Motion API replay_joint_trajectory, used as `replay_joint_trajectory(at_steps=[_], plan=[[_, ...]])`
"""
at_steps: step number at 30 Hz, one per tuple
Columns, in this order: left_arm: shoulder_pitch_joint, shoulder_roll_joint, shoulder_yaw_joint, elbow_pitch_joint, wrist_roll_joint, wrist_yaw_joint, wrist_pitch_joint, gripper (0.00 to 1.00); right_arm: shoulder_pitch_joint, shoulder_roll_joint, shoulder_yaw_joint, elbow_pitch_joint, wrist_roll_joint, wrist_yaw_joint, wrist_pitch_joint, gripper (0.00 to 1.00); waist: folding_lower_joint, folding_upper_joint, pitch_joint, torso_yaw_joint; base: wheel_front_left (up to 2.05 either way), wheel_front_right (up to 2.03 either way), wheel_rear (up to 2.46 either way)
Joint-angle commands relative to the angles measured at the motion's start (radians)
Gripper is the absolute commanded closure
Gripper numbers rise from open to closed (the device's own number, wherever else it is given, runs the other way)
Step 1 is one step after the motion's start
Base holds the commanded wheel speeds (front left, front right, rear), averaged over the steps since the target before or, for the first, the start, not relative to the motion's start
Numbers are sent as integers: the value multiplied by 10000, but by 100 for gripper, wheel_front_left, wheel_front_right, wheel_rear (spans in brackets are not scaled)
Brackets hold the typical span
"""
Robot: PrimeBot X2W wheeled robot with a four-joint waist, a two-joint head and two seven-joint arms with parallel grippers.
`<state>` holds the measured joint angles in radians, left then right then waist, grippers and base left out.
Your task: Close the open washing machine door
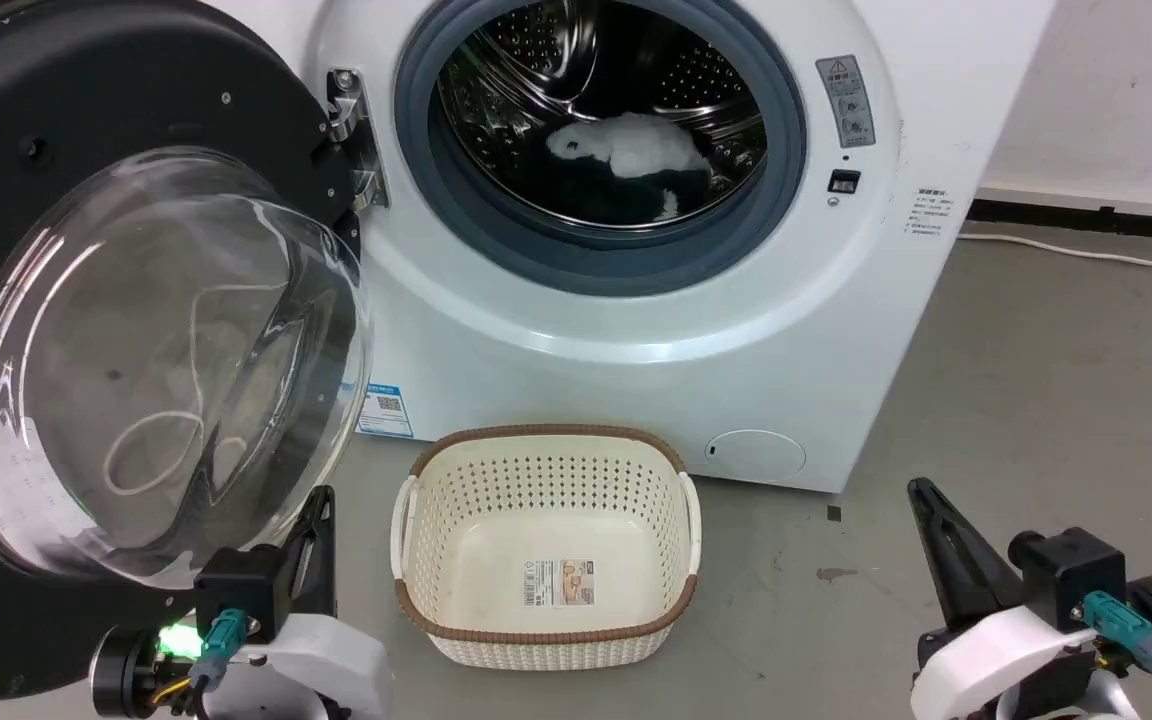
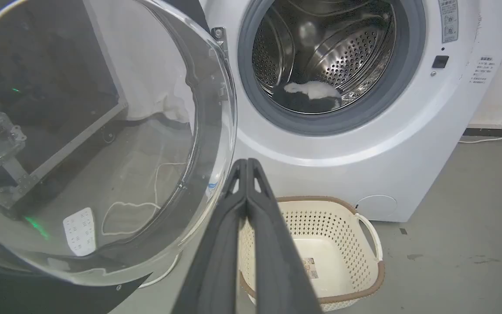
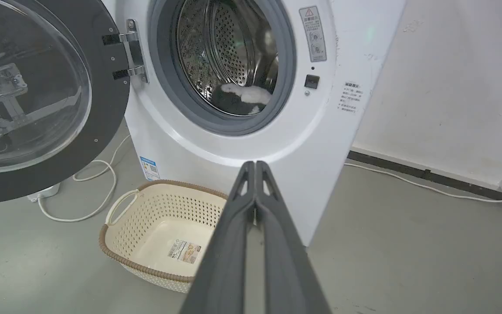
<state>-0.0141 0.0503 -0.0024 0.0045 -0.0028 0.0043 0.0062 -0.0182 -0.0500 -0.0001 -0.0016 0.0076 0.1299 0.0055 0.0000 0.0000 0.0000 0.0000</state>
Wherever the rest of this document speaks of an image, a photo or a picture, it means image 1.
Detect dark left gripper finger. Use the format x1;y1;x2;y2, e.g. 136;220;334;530
280;508;311;627
308;486;338;620

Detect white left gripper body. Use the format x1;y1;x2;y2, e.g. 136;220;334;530
204;611;394;720

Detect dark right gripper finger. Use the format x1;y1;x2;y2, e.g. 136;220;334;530
907;477;1024;632

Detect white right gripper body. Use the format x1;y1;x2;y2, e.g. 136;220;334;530
910;604;1099;720

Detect black round washer door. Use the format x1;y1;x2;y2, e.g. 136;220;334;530
0;0;377;707

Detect white front-load washing machine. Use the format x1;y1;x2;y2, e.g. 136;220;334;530
204;0;1059;496

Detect metal door hinge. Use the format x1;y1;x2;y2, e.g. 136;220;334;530
323;67;390;212

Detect cream perforated laundry basket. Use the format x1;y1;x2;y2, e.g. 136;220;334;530
390;424;704;672

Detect blue QR code sticker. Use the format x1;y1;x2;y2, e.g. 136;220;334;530
355;381;416;440

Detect paper product label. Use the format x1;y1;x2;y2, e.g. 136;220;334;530
522;559;596;609

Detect round filter cover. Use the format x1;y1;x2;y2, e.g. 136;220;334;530
703;429;808;480

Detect small text sticker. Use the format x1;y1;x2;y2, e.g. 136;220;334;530
903;185;958;242

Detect black baseboard strip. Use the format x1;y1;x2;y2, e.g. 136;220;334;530
965;197;1152;244

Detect black garment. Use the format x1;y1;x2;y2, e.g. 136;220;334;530
534;158;718;230

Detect grey warning sticker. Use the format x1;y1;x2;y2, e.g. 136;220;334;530
815;54;878;150

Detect white fluffy garment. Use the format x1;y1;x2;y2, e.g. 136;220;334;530
545;111;713;183

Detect stainless steel perforated drum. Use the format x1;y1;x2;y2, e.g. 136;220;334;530
435;0;770;227

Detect teal left cable connector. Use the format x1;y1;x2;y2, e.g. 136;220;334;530
198;607;249;692

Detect teal cable connector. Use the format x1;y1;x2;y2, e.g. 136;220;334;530
198;607;249;692
1083;589;1152;672

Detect teal right cable connector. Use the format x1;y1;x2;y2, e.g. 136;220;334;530
1083;589;1152;672

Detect white power cable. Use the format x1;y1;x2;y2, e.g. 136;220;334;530
955;231;1152;270

